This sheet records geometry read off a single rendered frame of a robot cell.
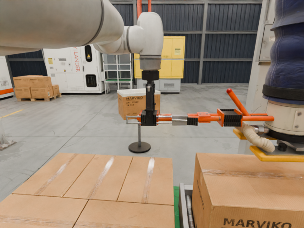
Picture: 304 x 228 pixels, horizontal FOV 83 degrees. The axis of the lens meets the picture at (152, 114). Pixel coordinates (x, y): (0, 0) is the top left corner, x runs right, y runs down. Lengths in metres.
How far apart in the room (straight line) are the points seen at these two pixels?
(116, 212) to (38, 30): 1.20
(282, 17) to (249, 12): 11.93
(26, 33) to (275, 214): 0.89
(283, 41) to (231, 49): 11.40
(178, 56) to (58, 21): 7.87
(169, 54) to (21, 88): 5.96
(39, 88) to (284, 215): 7.58
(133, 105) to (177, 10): 9.46
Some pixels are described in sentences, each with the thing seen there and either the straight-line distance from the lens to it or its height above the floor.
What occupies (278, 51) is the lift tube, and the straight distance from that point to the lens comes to 0.83.
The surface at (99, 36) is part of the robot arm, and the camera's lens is 0.30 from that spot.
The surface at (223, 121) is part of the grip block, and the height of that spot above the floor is 1.23.
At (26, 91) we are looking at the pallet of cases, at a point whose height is 0.38.
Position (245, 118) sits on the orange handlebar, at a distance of 0.82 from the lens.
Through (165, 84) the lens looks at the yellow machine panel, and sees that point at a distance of 8.10.
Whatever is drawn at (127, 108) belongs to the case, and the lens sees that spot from 2.61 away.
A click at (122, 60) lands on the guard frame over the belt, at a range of 8.03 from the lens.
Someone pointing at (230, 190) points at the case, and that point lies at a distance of 0.87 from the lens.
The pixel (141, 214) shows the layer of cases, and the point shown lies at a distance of 1.27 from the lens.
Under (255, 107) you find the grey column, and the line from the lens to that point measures 1.93.
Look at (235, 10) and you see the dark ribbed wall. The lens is 12.49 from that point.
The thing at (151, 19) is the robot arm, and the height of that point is 1.62.
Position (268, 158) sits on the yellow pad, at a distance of 0.79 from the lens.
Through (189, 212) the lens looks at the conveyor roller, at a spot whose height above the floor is 0.55.
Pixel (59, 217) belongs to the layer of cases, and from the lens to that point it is 1.38.
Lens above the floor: 1.48
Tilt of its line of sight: 17 degrees down
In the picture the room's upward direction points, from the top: straight up
